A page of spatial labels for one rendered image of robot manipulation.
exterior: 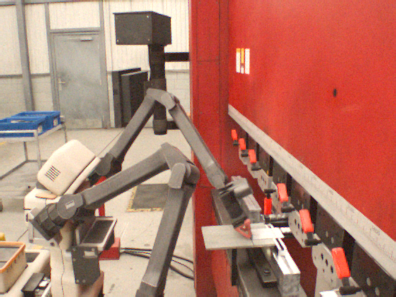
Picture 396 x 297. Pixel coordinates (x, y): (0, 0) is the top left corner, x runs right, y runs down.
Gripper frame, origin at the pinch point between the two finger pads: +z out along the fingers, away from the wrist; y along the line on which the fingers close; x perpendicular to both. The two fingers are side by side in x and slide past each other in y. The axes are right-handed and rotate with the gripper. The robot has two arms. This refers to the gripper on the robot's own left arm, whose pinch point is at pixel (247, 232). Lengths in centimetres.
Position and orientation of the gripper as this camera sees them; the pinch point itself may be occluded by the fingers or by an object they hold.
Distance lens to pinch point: 154.0
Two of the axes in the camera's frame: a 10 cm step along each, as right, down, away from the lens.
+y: -0.8, -2.4, 9.7
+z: 4.8, 8.4, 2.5
